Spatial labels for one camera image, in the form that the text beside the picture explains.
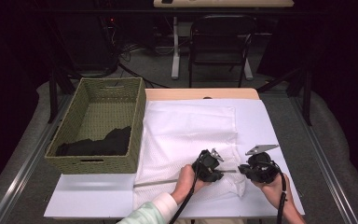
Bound white desk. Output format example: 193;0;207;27
153;0;295;81

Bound black stand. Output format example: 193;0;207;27
255;66;313;127
48;66;76;124

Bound black garment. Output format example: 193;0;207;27
55;125;132;157

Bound floor cables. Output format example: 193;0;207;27
117;40;172;90

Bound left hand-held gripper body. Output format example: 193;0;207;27
192;148;225;182

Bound person's left hand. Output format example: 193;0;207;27
171;164;213;204

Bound dark equipment cabinet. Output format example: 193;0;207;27
55;0;119;74

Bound green woven basket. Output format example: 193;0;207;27
44;77;147;175

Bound right hand-held gripper cable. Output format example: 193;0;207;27
260;161;288;224

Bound left hand-held gripper cable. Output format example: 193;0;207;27
167;155;203;224

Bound metal rail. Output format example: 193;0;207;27
288;96;358;224
0;94;73;224

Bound person's right hand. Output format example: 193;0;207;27
251;173;293;209

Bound black folding chair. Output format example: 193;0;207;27
187;13;257;89

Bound hand-held gripper cable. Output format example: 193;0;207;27
167;155;203;224
260;161;288;224

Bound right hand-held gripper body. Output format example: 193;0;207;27
245;144;280;184

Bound white table mat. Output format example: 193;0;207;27
43;98;306;218

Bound white mesh laundry bag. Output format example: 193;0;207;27
132;100;247;211

